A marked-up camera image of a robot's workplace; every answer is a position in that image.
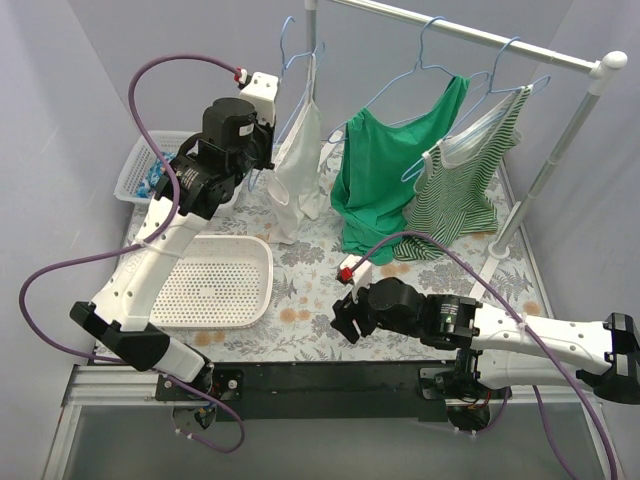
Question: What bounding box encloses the blue wire hanger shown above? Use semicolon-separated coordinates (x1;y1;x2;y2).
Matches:
246;16;326;193

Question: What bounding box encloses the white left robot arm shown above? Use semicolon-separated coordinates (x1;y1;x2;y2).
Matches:
70;94;276;400

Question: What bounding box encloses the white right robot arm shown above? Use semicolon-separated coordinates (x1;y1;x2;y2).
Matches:
331;277;639;405

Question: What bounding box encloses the green white striped tank top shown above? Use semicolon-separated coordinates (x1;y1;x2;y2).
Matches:
393;84;533;261

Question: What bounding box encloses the blue hanger under striped top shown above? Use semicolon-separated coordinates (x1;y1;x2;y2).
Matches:
400;36;552;184

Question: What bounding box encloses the blue hanger under green top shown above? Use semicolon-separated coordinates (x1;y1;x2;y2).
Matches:
326;16;493;145

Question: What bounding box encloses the white basket with blue items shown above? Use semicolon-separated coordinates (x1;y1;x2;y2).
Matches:
114;130;205;205

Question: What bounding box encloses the white perforated plastic tray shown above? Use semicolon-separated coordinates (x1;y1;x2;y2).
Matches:
150;235;274;329

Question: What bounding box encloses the white clothes rack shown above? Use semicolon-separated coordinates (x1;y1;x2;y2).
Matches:
302;0;629;299

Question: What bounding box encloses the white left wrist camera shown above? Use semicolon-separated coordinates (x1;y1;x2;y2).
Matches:
235;68;280;127

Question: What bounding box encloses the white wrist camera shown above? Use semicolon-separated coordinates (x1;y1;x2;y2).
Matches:
336;254;373;303
235;68;280;127

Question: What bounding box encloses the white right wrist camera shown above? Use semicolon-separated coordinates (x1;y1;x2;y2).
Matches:
336;254;373;303

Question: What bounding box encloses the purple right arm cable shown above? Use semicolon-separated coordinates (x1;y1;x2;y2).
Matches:
356;230;619;480

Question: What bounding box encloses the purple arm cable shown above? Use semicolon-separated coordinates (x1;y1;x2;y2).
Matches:
18;54;247;454
356;230;619;480

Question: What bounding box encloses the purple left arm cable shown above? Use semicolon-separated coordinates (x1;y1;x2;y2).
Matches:
18;54;247;454

